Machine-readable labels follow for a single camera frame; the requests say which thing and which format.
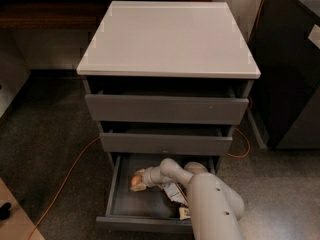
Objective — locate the grey top drawer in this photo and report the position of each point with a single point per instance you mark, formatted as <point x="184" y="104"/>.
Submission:
<point x="166" y="109"/>

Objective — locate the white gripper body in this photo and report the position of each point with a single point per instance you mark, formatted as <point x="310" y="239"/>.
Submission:
<point x="149" y="178"/>

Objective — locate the orange fruit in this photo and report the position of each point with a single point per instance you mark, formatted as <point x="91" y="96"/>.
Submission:
<point x="136" y="180"/>

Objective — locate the dark wooden shelf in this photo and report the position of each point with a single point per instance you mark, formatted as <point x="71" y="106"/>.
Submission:
<point x="57" y="14"/>

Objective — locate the grey bottom drawer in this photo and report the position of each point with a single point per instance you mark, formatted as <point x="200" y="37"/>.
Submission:
<point x="149" y="210"/>

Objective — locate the grey drawer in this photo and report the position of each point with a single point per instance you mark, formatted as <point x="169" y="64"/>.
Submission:
<point x="166" y="109"/>
<point x="149" y="210"/>
<point x="172" y="140"/>

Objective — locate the light wooden board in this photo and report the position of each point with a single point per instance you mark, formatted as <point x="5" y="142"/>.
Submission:
<point x="18" y="226"/>

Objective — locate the grey drawer cabinet white top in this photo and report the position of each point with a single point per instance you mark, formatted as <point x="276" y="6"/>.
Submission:
<point x="188" y="49"/>

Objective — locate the grey middle drawer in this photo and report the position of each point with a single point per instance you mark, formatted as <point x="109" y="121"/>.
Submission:
<point x="172" y="140"/>

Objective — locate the black knob object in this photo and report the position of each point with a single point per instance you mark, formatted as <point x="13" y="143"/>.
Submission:
<point x="5" y="211"/>

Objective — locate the white bowl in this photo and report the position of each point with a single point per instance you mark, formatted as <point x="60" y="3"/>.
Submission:
<point x="195" y="168"/>

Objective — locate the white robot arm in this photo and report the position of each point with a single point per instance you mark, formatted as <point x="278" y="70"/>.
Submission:
<point x="214" y="207"/>

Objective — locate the beige snack packet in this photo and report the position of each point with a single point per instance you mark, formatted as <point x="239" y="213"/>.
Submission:
<point x="184" y="213"/>

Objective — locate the brown snack packet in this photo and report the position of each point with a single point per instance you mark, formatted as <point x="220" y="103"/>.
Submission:
<point x="174" y="193"/>

